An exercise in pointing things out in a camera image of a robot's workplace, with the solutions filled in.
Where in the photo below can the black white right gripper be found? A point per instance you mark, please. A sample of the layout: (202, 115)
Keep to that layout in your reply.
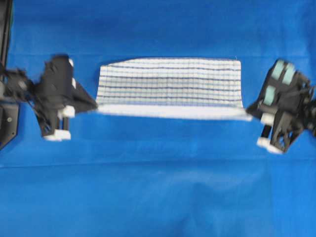
(281, 127)

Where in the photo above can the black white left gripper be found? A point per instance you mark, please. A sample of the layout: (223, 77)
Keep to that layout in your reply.
(54, 123)

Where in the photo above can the white blue striped towel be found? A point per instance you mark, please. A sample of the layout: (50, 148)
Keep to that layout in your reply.
(172, 88)

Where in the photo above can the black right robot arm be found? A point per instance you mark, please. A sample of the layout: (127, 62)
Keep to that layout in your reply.
(306, 102)

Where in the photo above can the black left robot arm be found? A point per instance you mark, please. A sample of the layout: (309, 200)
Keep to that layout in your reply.
(22, 89)

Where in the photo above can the blue table cloth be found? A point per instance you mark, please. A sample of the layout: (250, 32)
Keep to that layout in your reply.
(148, 177)

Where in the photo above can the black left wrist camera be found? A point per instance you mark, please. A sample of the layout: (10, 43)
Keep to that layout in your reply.
(55, 86)

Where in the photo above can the black taped right wrist camera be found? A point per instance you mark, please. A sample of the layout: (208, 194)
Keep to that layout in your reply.
(280, 83)

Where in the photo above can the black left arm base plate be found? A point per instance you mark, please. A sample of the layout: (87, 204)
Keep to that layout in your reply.
(9, 110)

